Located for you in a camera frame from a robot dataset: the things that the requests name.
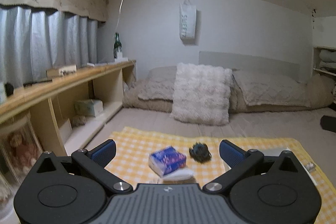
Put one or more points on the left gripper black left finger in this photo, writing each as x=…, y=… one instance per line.
x=91, y=164

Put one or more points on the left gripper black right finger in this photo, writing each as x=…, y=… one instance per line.
x=242, y=164

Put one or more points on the blue brown crochet scrunchie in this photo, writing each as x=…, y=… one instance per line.
x=200, y=152

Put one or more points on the white face mask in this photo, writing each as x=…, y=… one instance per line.
x=181, y=174

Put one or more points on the blue floral tissue pack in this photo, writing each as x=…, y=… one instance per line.
x=166, y=161

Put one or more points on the white cardboard box tray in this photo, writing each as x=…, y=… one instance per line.
x=266, y=152

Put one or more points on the tissue box on shelf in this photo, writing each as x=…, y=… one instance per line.
x=91, y=108

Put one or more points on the wooden bedside shelf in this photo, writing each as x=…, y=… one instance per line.
x=52, y=104

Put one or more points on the beige quilted pillow right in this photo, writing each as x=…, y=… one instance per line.
x=260, y=92

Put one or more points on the beige quilted pillow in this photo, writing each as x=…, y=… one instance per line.
x=260, y=92
x=154, y=93

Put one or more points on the doll in clear case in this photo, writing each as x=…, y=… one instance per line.
x=20, y=146

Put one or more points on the white fluffy pillow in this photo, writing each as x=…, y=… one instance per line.
x=202, y=94

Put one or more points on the beige quilted pillow left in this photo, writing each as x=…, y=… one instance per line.
x=154, y=93

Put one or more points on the small box on shelf top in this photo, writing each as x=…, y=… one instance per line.
x=61, y=71

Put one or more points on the grey headboard panel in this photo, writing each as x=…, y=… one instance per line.
x=249, y=63

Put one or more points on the beige rolled comforter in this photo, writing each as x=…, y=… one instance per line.
x=320, y=91

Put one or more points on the green glass bottle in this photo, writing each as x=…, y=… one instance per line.
x=117, y=46

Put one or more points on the folded towels on shelf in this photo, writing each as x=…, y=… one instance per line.
x=328, y=59

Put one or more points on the grey window curtain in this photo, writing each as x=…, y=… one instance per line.
x=35, y=40

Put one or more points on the white hanging tote bag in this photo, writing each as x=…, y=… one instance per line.
x=187, y=20

